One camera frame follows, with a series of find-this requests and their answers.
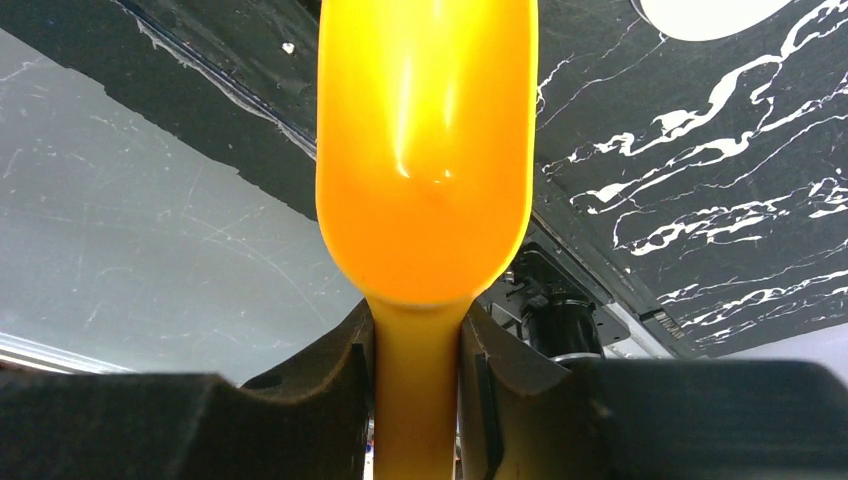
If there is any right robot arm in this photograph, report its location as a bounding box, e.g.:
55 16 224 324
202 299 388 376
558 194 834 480
1 244 847 479

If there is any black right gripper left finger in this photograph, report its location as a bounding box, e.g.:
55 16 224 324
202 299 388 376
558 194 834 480
1 303 374 479

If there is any yellow plastic scoop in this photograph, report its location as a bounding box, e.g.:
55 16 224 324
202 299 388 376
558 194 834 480
315 1 539 479

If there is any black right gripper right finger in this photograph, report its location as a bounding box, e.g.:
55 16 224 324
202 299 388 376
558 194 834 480
459 304 847 479

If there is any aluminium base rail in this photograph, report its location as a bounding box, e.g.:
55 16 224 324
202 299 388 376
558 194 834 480
1 333 135 374

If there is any white round jar lid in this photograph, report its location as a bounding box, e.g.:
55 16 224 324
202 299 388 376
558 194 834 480
631 0 791 42

